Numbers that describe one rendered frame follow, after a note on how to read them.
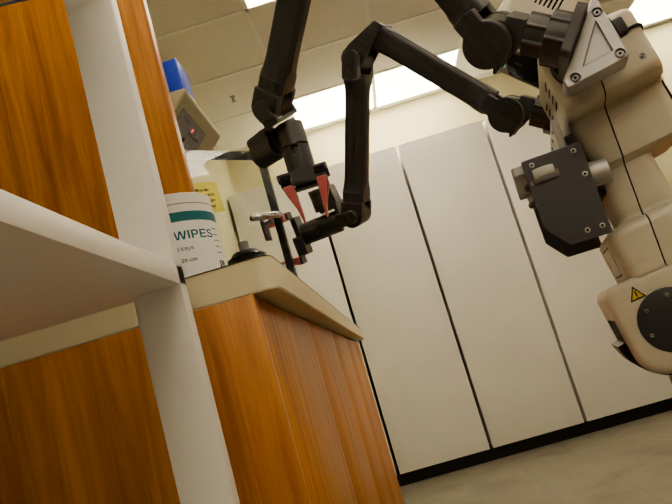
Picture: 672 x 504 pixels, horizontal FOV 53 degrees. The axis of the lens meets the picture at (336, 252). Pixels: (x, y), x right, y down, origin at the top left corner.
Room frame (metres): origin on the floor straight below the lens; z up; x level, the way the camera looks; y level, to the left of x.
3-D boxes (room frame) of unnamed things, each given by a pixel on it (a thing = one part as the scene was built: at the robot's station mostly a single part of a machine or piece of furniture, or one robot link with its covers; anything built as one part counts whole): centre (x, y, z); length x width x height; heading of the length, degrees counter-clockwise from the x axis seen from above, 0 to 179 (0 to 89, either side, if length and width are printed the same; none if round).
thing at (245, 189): (1.57, 0.22, 1.19); 0.30 x 0.01 x 0.40; 133
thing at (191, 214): (0.96, 0.22, 1.01); 0.13 x 0.13 x 0.15
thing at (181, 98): (1.62, 0.28, 1.46); 0.32 x 0.11 x 0.10; 178
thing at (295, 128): (1.31, 0.03, 1.27); 0.07 x 0.06 x 0.07; 53
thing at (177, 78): (1.53, 0.28, 1.55); 0.10 x 0.10 x 0.09; 88
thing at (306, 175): (1.31, 0.01, 1.14); 0.07 x 0.07 x 0.09; 88
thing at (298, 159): (1.31, 0.02, 1.21); 0.10 x 0.07 x 0.07; 88
